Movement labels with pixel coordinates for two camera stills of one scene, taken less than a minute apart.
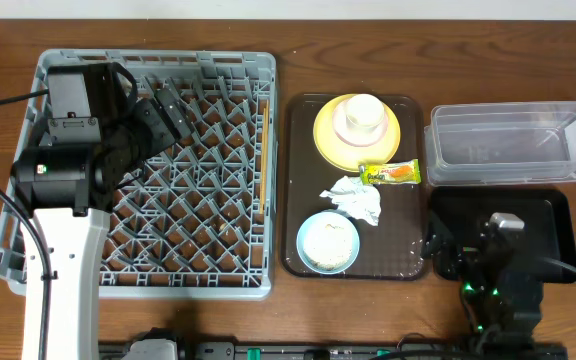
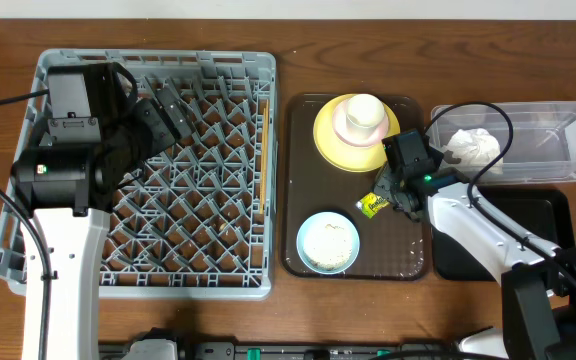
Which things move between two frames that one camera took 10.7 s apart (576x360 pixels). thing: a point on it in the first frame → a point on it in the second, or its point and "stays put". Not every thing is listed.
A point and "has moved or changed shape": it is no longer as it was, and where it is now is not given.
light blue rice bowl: (328, 242) stays put
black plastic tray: (547, 216) stays put
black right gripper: (463, 253) → (392, 187)
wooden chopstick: (264, 158) stays put
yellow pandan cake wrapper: (400, 172) has moved or changed shape
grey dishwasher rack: (200, 222) stays put
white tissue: (356, 199) → (476, 149)
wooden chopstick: (266, 121) stays put
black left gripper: (153, 126) stays put
